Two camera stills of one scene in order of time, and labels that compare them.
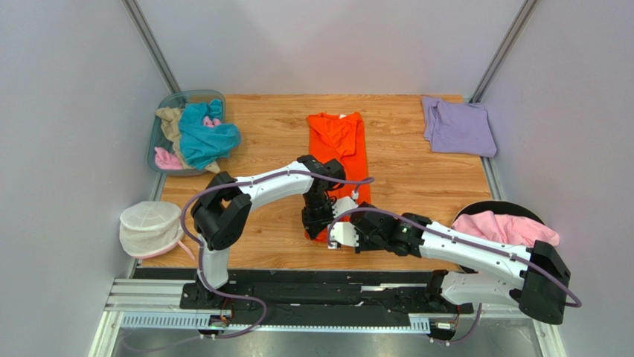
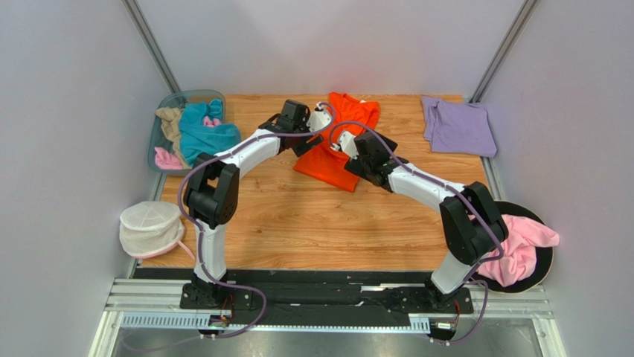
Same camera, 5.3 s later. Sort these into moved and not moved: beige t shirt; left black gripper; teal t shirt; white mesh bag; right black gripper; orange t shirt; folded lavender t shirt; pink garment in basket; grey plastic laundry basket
Moved: left black gripper; right black gripper; orange t shirt
Not moved: pink garment in basket; grey plastic laundry basket; white mesh bag; beige t shirt; folded lavender t shirt; teal t shirt
